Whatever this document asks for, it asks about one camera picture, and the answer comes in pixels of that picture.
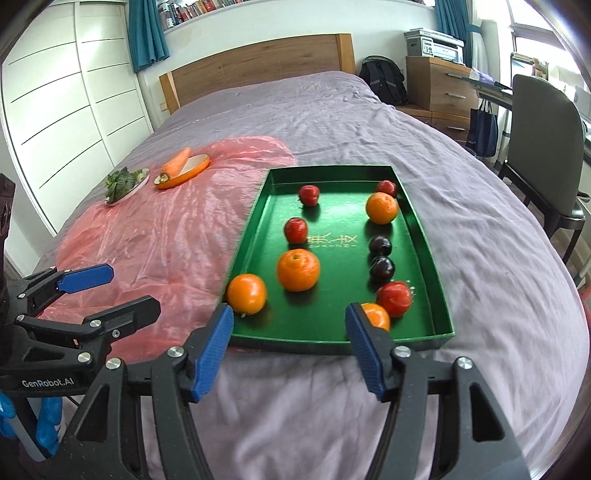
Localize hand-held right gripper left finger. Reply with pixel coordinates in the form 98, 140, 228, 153
58, 303, 235, 480

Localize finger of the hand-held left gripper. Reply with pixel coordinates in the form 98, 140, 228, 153
18, 264, 115, 319
14, 295, 161, 368

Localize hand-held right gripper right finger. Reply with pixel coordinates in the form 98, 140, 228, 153
345, 302, 532, 480

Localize orange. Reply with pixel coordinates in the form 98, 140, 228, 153
226, 274, 268, 315
360, 303, 391, 332
366, 192, 400, 225
277, 248, 321, 292

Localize green tray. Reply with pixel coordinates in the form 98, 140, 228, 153
222, 165, 455, 356

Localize red plum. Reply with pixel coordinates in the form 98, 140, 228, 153
283, 218, 308, 244

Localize person's left hand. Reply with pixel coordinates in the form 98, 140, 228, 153
0, 392, 64, 457

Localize pink plastic sheet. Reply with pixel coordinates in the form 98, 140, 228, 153
34, 135, 296, 365

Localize green leafy vegetable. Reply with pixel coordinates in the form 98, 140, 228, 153
104, 169, 144, 201

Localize white plate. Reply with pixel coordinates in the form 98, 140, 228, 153
104, 167, 151, 205

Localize carrot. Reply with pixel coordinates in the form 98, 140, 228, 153
158, 147, 191, 184

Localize orange oval dish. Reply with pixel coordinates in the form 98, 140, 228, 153
154, 154, 211, 190

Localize white wardrobe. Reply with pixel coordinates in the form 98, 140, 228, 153
0, 0, 155, 236

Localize teal curtain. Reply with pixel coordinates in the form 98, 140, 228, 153
128, 0, 171, 73
434, 0, 485, 68

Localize navy tote bag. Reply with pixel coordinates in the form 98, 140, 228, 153
465, 99, 499, 158

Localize black backpack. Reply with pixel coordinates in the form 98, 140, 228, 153
359, 56, 408, 106

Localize wooden dresser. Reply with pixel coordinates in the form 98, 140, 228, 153
406, 55, 481, 144

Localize wooden headboard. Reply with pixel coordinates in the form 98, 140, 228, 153
159, 33, 357, 116

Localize grey chair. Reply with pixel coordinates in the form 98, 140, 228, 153
498, 74, 587, 264

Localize row of books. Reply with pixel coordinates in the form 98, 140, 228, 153
157, 0, 259, 29

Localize glass desk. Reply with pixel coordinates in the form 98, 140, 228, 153
462, 69, 515, 112

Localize white printer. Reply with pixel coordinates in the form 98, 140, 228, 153
404, 28, 465, 63

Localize side window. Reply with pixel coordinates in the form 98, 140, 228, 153
505, 0, 591, 116

